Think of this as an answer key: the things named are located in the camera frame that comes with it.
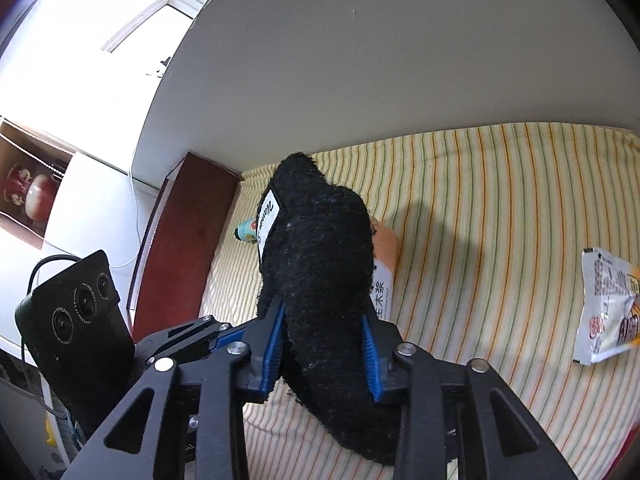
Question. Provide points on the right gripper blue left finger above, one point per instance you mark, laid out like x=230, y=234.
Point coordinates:
x=259, y=368

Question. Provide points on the black knit hat with label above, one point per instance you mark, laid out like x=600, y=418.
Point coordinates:
x=319, y=258

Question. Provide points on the orange white tissue pack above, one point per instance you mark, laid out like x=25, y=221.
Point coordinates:
x=384, y=242

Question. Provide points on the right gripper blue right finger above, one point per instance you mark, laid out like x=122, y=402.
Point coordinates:
x=380, y=339

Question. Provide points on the white snack packet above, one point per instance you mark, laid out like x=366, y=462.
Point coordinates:
x=609, y=323

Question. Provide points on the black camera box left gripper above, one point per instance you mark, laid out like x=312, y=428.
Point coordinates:
x=74, y=331

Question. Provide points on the red white storage box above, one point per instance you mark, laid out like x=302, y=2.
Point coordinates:
x=179, y=244

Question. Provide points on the red round ornament on shelf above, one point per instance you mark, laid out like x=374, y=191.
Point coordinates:
x=27, y=195

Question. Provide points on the striped yellow mat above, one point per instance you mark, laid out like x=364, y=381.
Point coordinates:
x=491, y=224

